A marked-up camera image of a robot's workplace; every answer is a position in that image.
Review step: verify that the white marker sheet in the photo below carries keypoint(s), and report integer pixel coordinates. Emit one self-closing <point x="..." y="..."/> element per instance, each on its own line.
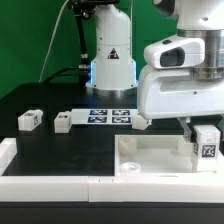
<point x="103" y="116"/>

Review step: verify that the white square tabletop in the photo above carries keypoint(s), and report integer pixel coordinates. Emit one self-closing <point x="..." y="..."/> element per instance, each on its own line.
<point x="170" y="155"/>

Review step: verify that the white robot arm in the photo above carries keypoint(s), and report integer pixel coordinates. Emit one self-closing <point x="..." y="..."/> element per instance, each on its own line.
<point x="113" y="71"/>

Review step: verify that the white U-shaped fence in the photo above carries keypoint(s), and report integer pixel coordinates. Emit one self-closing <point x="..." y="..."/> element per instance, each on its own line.
<point x="202" y="187"/>

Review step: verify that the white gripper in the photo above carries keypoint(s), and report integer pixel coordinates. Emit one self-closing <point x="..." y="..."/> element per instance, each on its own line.
<point x="168" y="89"/>

